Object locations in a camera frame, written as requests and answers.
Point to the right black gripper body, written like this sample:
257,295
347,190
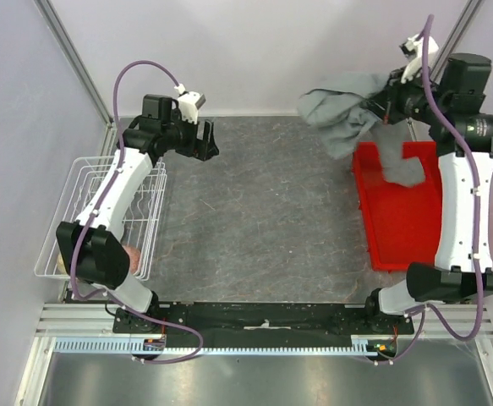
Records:
402,99

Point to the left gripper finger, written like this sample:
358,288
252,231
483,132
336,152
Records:
201,145
209,148

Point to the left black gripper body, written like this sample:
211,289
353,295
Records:
185,138

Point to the grey shirt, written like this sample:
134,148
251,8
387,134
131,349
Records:
336,110

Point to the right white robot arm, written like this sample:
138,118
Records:
462,269

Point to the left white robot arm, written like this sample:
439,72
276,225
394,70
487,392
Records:
90,246

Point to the red plastic bin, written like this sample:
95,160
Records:
402,225

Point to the pink patterned bowl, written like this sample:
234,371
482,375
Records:
134,258

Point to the beige bowl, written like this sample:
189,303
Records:
61,269

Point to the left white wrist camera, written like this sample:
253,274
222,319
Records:
189,103

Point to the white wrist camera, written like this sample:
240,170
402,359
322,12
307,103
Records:
189,103
413,49

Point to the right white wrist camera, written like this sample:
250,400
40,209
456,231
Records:
413,49

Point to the right aluminium frame post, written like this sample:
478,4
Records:
464,20

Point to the aluminium frame post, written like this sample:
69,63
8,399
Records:
55,24
464,20

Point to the left aluminium frame post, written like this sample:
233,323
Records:
55,24

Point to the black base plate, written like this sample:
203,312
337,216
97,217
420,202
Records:
279,323

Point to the grey slotted cable duct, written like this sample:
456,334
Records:
143,346

